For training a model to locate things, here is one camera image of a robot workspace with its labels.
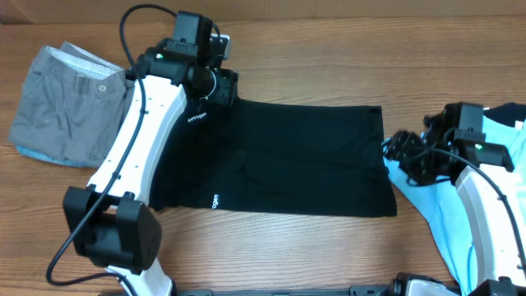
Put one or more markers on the grey folded shorts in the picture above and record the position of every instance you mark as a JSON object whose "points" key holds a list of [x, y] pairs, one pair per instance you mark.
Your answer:
{"points": [[72, 105]]}

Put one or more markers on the light blue t-shirt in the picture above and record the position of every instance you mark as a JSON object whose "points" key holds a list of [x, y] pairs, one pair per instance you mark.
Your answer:
{"points": [[442, 208]]}

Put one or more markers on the light blue cloth under shorts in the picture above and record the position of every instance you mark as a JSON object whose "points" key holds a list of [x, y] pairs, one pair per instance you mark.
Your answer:
{"points": [[45, 158]]}

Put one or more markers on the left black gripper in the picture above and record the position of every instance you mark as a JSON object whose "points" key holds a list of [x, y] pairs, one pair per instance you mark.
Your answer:
{"points": [[226, 88]]}

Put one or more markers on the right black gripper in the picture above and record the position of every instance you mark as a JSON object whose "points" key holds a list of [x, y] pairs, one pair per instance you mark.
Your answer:
{"points": [[398, 149]]}

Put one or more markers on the black t-shirt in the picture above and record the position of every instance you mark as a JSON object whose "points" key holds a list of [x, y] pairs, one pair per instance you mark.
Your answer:
{"points": [[276, 158]]}

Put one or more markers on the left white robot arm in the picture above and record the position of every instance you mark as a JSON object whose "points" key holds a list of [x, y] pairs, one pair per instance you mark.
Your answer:
{"points": [[178, 81]]}

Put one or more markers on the black garment under blue shirt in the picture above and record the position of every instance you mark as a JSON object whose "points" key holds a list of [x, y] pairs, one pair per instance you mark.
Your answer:
{"points": [[507, 114]]}

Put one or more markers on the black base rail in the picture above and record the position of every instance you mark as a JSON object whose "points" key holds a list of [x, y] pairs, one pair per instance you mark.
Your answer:
{"points": [[355, 290]]}

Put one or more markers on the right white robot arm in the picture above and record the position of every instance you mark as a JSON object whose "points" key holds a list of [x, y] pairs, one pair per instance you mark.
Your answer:
{"points": [[467, 190]]}

